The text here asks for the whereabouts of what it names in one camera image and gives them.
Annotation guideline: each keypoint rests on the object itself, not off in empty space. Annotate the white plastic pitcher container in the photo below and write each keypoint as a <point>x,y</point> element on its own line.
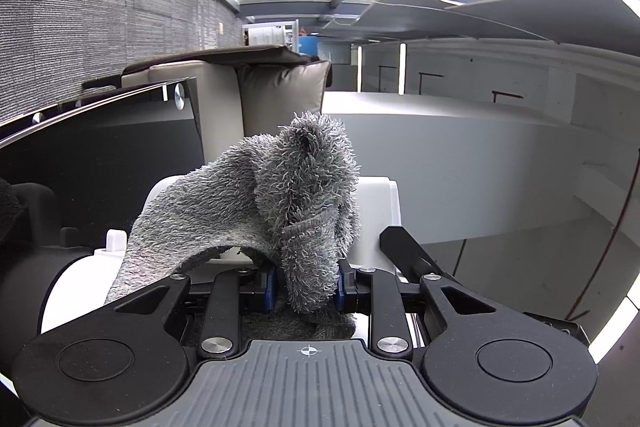
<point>83,286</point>

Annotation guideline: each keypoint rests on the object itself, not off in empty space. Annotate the beige and brown sofa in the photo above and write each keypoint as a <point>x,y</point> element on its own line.
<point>235,92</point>

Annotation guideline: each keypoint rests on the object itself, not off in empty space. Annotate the beige sofa back cushion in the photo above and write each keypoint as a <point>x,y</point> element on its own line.
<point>272,95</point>

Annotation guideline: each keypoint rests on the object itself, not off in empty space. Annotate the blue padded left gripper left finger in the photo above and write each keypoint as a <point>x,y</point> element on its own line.
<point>267,282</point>

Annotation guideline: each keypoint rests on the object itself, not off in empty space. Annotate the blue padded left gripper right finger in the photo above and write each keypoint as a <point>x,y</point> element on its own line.
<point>346,296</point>

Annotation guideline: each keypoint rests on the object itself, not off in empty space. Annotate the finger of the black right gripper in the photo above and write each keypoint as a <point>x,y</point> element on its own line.
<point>398,245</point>

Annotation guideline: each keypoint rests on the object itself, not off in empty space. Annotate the grey fluffy microfibre cloth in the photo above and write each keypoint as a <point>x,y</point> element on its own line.
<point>287,200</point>

